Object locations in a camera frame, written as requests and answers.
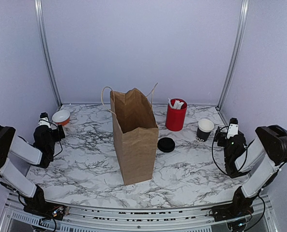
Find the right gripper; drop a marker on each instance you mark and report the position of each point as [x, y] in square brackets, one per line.
[221, 135]

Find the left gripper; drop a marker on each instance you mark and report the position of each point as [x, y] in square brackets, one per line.
[58, 136]

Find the brown paper bag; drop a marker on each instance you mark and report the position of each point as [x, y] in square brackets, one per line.
[135, 133]

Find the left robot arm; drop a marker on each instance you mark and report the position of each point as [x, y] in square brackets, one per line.
[39, 154]

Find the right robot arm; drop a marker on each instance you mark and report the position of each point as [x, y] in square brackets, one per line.
[264, 156]

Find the orange white bowl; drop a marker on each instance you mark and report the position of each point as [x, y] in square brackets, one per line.
[61, 117]

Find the stacked black paper cup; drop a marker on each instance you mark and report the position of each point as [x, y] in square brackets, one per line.
[205, 127]

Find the red cylindrical holder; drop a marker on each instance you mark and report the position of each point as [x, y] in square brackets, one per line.
[175, 118]

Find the white stirrer right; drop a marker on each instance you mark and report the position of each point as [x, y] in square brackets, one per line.
[178, 104]

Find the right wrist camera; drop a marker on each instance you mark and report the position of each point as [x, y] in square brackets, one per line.
[233, 126]

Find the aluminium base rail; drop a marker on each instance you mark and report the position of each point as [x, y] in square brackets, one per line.
[77, 218]

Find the left aluminium frame post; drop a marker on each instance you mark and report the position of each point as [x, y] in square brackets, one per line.
[45, 49]

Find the aluminium frame post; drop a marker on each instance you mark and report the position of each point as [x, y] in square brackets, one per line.
[235, 53]
[45, 49]

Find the right aluminium frame post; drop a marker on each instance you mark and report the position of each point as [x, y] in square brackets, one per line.
[235, 53]

